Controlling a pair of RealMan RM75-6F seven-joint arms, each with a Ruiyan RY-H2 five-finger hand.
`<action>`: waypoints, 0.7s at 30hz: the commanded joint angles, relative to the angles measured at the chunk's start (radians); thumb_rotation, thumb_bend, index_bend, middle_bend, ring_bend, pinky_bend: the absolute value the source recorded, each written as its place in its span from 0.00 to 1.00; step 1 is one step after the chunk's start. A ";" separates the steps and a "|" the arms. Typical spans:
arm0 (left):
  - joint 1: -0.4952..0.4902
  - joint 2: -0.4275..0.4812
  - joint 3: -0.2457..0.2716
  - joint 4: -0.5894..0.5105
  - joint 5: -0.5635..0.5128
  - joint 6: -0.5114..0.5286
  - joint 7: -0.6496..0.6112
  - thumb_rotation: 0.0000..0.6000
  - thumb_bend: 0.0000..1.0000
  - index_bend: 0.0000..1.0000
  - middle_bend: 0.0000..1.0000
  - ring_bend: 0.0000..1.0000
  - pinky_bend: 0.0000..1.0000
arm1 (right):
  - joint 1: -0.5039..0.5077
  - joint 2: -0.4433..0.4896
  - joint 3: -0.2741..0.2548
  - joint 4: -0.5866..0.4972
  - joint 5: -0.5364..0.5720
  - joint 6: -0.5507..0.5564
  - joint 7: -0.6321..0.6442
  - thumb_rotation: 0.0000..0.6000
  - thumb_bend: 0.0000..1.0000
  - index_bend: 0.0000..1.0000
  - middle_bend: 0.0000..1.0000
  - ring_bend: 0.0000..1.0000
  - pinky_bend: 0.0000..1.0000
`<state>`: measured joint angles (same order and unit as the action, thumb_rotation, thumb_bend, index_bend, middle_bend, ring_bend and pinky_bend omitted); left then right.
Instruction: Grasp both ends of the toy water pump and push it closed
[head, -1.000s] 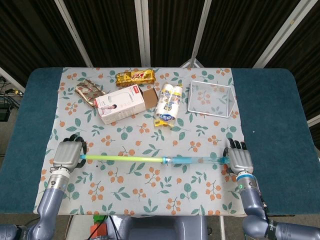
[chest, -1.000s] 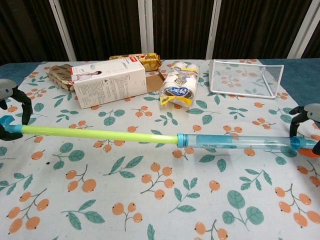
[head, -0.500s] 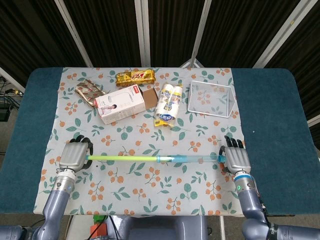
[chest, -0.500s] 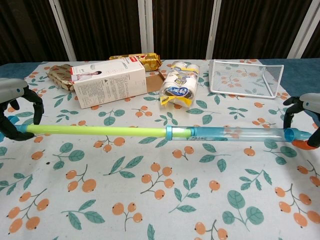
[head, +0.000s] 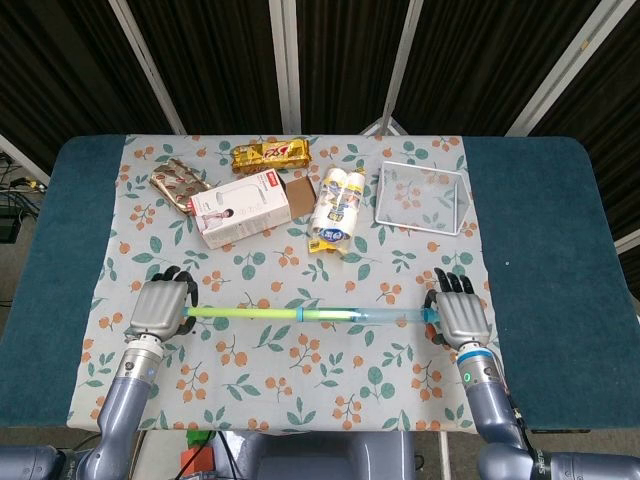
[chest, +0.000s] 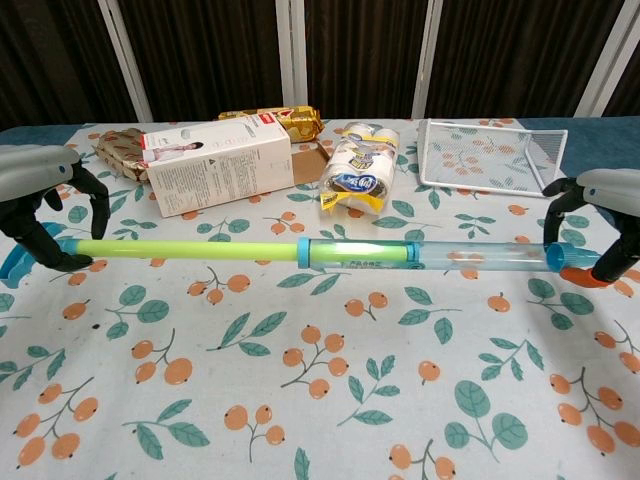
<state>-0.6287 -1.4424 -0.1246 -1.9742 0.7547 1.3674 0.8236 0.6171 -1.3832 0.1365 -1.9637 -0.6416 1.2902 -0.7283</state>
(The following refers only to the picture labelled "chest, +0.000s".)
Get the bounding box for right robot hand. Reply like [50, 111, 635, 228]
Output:
[542, 168, 640, 290]

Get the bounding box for white wire mesh rack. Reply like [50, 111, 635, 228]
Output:
[417, 118, 569, 197]

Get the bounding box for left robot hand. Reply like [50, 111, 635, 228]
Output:
[0, 144, 112, 274]

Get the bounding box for white partition frame post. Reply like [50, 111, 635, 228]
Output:
[96, 0, 154, 124]
[574, 0, 639, 119]
[410, 0, 448, 120]
[274, 0, 307, 121]

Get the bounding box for floral fruit-print tablecloth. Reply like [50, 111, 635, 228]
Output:
[0, 117, 640, 480]

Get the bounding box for white lamp carton box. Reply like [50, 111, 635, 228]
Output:
[141, 117, 327, 218]

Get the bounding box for gold packet with red print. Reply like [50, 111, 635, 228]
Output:
[95, 127, 150, 184]

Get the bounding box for blue and green water gun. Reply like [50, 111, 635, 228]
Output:
[0, 222, 606, 290]

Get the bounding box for plastic-wrapped white roll pack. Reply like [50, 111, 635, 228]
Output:
[318, 121, 400, 217]

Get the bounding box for gold snack package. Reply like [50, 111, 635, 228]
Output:
[218, 104, 323, 145]

